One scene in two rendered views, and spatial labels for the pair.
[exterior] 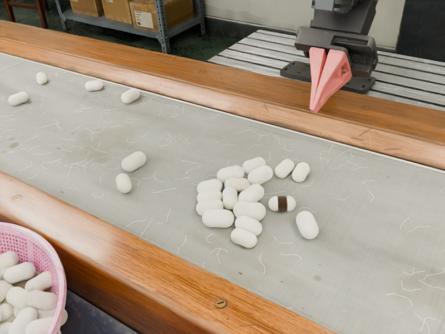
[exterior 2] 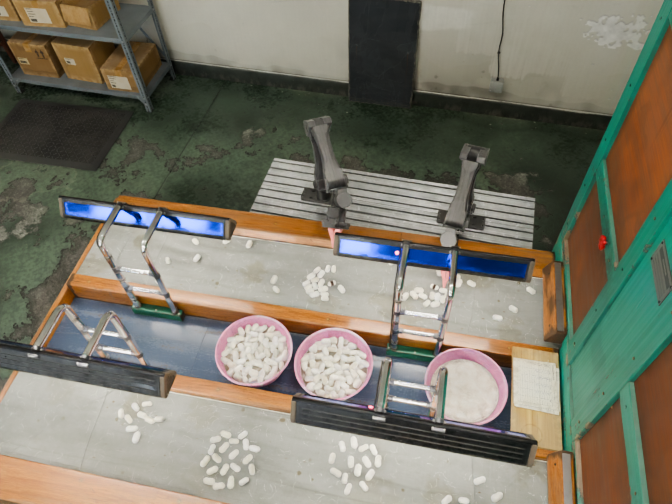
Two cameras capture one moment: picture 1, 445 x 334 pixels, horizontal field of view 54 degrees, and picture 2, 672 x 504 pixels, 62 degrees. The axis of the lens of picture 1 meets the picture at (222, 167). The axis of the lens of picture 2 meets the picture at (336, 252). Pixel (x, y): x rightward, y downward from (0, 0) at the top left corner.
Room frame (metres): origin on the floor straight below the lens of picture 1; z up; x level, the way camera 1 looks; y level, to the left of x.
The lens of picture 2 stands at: (-0.71, 0.35, 2.48)
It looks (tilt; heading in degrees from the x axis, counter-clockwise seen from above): 53 degrees down; 338
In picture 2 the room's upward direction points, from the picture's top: 3 degrees counter-clockwise
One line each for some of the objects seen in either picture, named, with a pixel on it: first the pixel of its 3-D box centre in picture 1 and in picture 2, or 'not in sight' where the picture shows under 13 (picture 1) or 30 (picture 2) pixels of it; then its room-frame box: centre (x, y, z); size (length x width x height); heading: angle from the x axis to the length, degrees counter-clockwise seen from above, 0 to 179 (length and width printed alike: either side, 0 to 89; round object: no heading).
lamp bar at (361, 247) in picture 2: not in sight; (431, 252); (0.15, -0.32, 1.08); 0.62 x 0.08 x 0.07; 54
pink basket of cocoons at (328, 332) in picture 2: not in sight; (334, 368); (0.08, 0.06, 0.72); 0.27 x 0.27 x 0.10
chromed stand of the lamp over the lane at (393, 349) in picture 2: not in sight; (422, 303); (0.08, -0.27, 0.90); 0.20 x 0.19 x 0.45; 54
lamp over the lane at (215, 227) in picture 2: not in sight; (145, 214); (0.72, 0.47, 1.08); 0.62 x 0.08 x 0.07; 54
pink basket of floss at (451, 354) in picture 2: not in sight; (464, 390); (-0.18, -0.29, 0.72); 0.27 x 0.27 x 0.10
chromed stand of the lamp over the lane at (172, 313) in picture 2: not in sight; (150, 263); (0.65, 0.52, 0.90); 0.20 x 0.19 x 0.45; 54
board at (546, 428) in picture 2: not in sight; (535, 396); (-0.31, -0.47, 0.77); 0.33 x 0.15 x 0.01; 144
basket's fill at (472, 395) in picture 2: not in sight; (463, 392); (-0.18, -0.29, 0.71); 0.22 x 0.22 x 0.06
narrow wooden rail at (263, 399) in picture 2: not in sight; (275, 406); (0.04, 0.29, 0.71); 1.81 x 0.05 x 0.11; 54
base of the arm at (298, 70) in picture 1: (327, 61); (323, 191); (0.87, -0.24, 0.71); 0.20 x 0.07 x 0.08; 51
